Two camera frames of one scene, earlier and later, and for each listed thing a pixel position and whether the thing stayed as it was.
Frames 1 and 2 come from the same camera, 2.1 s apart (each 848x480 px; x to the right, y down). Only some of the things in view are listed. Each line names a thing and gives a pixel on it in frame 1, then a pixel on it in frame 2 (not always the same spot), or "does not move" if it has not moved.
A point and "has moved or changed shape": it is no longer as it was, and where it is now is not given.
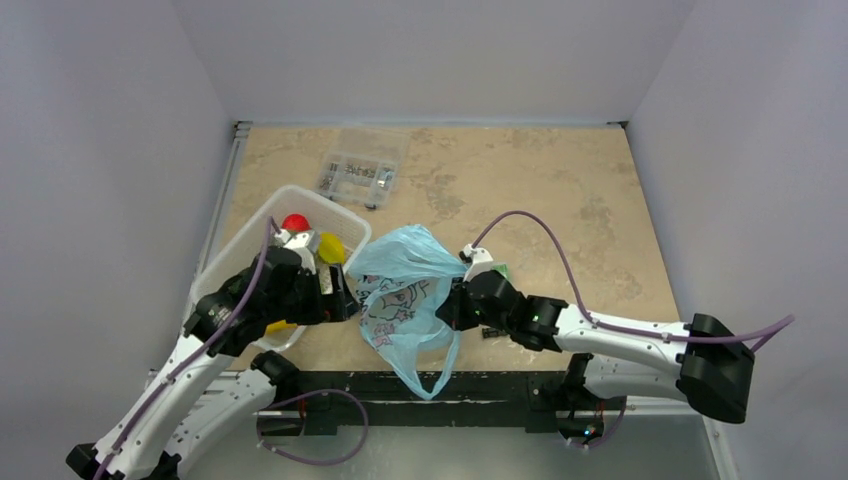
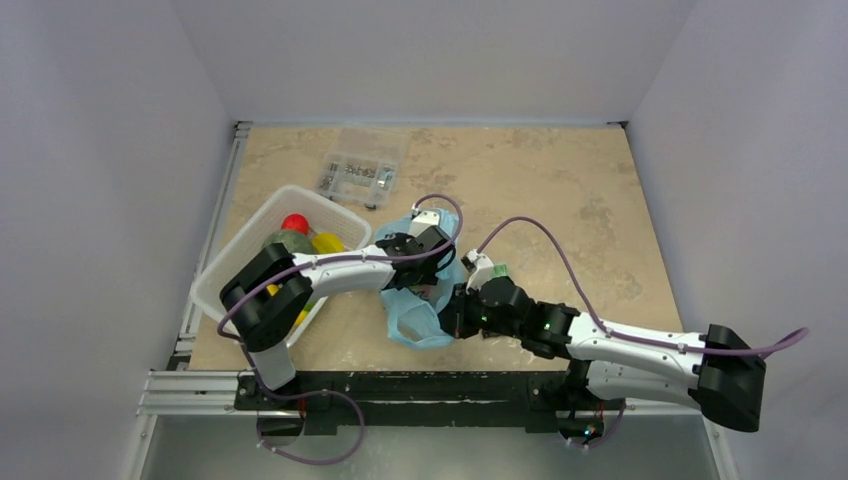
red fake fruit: (296, 222) does not move
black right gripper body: (454, 307) does not move
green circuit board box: (503, 268) does not move
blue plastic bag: (399, 277) has moved or changed shape
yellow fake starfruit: (331, 248) does not move
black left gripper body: (312, 306) to (426, 277)
